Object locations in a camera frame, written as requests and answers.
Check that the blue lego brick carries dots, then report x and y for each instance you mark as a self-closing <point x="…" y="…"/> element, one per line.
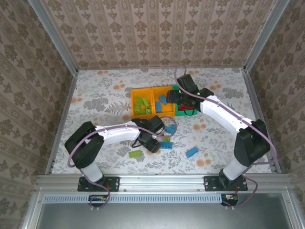
<point x="163" y="99"/>
<point x="158" y="107"/>
<point x="191" y="152"/>
<point x="166" y="145"/>
<point x="169" y="129"/>

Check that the red lego brick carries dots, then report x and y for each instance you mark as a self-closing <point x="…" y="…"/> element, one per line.
<point x="181" y="108"/>

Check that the green plastic bin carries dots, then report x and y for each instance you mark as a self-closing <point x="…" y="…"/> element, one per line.
<point x="178" y="113"/>

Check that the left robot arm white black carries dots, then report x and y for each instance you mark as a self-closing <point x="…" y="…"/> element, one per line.
<point x="114" y="134"/>

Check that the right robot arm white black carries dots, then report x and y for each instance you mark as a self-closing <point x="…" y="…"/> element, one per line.
<point x="221" y="112"/>

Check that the small lime green lego brick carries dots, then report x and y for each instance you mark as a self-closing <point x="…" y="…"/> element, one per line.
<point x="166" y="139"/>

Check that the floral table covering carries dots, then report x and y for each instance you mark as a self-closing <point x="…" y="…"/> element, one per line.
<point x="143" y="167"/>

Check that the grey metal sheet panel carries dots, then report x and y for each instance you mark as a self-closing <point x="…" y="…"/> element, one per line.
<point x="162" y="217"/>

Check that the aluminium mounting rail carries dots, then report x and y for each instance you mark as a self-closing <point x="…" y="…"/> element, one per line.
<point x="162" y="182"/>

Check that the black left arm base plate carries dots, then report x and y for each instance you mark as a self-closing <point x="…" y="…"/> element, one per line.
<point x="114" y="183"/>

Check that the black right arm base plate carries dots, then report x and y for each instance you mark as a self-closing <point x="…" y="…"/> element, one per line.
<point x="209" y="183"/>

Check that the aluminium table side rail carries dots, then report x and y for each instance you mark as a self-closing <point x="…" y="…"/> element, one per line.
<point x="68" y="95"/>
<point x="252" y="95"/>

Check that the aluminium frame post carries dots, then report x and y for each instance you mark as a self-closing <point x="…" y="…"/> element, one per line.
<point x="266" y="33"/>
<point x="52" y="33"/>

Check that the aluminium frame beam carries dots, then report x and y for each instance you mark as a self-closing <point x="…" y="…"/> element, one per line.
<point x="31" y="210"/>
<point x="291" y="210"/>

